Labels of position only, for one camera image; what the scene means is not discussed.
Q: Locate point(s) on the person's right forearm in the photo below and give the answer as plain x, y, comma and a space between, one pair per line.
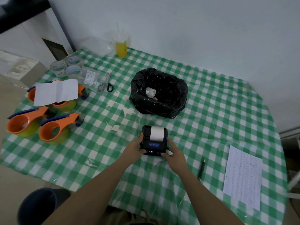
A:
206, 199

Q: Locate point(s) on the black bin bag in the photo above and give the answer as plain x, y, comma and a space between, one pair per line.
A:
164, 100

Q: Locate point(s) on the dark blue stool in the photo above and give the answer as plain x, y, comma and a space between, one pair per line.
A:
39, 206

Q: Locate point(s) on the black pen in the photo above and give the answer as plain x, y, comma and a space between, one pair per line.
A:
201, 169

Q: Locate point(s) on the white printed paper sheet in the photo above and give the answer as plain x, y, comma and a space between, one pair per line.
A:
243, 178

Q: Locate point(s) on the crumpled white paper scrap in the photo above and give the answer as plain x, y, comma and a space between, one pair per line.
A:
150, 92

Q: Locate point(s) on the clear tape roll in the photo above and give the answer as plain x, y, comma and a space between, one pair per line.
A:
58, 67
73, 70
74, 60

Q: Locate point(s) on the person's right thumb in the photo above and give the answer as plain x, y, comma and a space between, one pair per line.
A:
164, 155

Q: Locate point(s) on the person's left thumb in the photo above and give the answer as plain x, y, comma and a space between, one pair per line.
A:
142, 151

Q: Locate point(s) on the person's left hand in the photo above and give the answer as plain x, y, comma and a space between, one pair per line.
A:
132, 153

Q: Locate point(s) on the cup of yellow drink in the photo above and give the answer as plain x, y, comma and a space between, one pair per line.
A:
121, 45

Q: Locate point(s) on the white foam block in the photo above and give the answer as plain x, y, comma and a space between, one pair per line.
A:
20, 67

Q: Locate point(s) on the clear plastic zip bag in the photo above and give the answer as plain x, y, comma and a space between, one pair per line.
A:
90, 78

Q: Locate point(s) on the white cabinet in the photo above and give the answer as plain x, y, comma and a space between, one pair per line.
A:
28, 30

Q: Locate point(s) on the black portable label printer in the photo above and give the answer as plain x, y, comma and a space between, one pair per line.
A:
147, 138

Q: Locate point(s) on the white label paper roll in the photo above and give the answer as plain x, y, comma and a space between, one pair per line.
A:
157, 133

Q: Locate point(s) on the person's right hand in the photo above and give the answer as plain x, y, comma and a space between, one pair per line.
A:
176, 159

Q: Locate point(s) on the person's left forearm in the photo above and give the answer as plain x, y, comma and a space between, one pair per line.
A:
93, 192

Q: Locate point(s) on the folded white paper sheet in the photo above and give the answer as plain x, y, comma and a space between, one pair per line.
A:
56, 91

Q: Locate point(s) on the orange tape dispenser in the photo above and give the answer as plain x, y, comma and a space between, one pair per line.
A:
56, 130
31, 92
25, 125
68, 104

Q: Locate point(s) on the green checked tablecloth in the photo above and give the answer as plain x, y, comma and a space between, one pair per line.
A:
211, 110

